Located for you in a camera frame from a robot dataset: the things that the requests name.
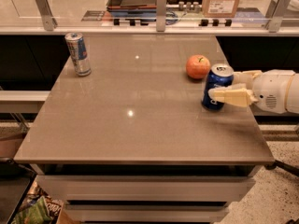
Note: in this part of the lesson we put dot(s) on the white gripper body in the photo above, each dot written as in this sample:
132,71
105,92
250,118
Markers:
270,89

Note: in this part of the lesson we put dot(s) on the silver blue redbull can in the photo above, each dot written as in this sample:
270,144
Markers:
78,53

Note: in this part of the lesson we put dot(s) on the metal bracket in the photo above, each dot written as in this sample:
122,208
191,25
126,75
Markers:
49,22
275,14
160,15

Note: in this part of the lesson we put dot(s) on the upper white drawer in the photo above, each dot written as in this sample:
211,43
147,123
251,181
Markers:
145,188

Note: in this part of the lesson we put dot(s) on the red orange apple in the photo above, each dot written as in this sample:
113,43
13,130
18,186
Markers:
197,66

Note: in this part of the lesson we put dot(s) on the right metal bracket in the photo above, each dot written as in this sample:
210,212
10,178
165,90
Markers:
275,14

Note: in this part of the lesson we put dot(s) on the middle metal bracket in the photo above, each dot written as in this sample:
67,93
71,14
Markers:
160,15

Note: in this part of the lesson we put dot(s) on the green chip bag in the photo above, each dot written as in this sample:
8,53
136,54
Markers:
44,210

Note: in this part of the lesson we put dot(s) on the left metal bracket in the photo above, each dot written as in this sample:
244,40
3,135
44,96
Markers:
49,22

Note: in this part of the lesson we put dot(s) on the white drawer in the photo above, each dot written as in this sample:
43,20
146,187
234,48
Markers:
155,213
145,188

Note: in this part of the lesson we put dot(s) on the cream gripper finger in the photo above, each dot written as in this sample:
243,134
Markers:
246,77
237,95

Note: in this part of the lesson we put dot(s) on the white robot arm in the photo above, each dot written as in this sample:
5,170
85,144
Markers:
275,91

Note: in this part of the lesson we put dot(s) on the blue pepsi can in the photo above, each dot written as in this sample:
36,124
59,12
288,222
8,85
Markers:
220,75

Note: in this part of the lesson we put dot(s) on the lower white drawer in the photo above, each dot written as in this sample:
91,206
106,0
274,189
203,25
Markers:
155,213

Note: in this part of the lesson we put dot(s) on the brown cardboard box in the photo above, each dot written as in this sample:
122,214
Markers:
219,8

